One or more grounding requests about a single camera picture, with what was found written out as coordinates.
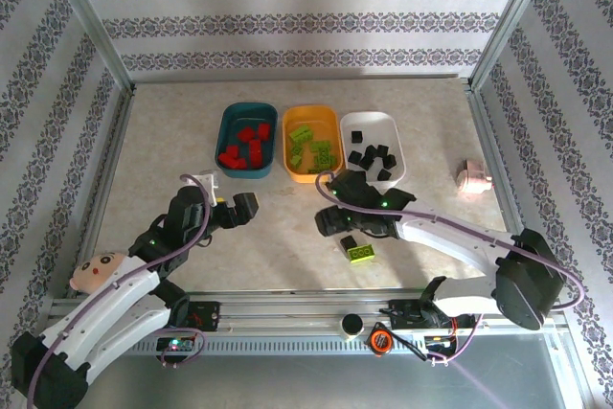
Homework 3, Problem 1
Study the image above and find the white plastic container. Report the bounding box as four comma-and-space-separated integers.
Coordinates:
338, 110, 407, 190

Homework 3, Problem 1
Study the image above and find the teal plastic container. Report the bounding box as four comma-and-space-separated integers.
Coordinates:
214, 102, 279, 180

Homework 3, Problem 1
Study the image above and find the yellow plastic container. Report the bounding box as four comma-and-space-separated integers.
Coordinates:
282, 104, 342, 185

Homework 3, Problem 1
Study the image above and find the black knob on white base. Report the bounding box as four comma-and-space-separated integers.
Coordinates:
339, 312, 365, 341

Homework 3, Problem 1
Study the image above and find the plush doll with pink clothes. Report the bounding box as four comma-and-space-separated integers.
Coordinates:
70, 249, 124, 295

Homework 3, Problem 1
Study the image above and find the small pink toy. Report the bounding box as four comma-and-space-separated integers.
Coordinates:
454, 158, 494, 197

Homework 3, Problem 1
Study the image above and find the orange black round device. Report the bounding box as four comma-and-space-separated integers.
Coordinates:
366, 324, 396, 358

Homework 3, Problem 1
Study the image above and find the small lit circuit board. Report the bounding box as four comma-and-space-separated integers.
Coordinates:
156, 335, 196, 353

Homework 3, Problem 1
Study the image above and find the thin aluminium crossbar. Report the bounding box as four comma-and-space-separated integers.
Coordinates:
131, 73, 473, 85

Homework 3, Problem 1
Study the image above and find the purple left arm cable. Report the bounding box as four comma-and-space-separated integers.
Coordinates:
26, 173, 213, 409

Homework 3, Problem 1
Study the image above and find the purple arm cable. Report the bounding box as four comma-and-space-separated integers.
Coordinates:
26, 173, 213, 409
314, 171, 585, 366

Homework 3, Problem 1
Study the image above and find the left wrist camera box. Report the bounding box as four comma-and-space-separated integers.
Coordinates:
197, 170, 222, 191

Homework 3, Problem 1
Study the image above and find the wide aluminium base rail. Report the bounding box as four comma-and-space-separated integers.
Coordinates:
45, 291, 566, 333

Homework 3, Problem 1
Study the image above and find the aluminium side rail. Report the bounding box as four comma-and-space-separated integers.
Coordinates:
50, 85, 138, 300
466, 85, 556, 300

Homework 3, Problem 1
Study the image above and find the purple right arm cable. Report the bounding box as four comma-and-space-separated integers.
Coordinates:
314, 171, 585, 366

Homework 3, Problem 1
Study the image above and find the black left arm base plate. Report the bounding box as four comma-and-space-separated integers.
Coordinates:
184, 301, 221, 333

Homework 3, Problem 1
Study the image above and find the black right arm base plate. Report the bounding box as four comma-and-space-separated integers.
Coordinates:
388, 297, 478, 331

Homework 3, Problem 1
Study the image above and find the slotted grey cable duct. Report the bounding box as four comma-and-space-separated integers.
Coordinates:
102, 334, 427, 357

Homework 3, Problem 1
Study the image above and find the aluminium frame post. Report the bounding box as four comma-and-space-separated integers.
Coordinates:
40, 0, 138, 94
467, 0, 562, 92

